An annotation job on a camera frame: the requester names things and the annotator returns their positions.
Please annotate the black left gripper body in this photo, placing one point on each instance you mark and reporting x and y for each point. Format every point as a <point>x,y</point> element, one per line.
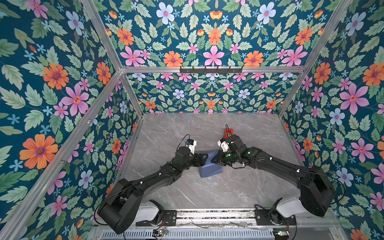
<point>196,161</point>

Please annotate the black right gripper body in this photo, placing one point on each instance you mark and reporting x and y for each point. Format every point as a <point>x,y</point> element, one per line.
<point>228,157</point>

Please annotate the red tape dispenser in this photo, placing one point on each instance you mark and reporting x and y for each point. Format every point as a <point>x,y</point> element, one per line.
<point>228,133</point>

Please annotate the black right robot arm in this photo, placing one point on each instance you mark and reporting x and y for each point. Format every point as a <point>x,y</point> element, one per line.
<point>316,190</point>

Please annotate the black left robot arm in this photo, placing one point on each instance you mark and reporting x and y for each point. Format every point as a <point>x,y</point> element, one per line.
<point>121,206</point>

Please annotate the aluminium horizontal back bar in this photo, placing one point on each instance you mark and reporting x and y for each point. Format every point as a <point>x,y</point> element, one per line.
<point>267,69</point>

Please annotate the aluminium left side bar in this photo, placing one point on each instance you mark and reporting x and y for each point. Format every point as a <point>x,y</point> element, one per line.
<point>34,197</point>

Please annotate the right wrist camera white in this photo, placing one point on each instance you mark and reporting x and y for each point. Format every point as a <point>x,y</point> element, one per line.
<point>223,145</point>

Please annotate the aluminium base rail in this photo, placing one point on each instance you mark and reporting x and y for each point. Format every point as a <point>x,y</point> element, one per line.
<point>243,218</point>

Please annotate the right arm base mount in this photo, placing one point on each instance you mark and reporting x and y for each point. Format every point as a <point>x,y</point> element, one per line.
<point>271,216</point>

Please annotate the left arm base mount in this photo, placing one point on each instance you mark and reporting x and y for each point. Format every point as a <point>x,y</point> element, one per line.
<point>152,214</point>

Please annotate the white vented cable duct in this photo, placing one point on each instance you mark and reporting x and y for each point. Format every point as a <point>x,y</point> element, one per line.
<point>189,234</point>

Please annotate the black hook rail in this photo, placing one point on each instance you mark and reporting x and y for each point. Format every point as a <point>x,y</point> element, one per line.
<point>210,70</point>

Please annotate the aluminium corner frame post left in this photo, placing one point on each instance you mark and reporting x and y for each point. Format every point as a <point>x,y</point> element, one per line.
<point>97,22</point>

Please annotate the aluminium corner frame post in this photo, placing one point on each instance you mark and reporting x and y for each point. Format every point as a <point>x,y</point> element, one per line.
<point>97,22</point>
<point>330,27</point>

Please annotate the aluminium corner frame post right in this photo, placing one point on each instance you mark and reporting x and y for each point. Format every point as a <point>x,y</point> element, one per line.
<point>330,27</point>

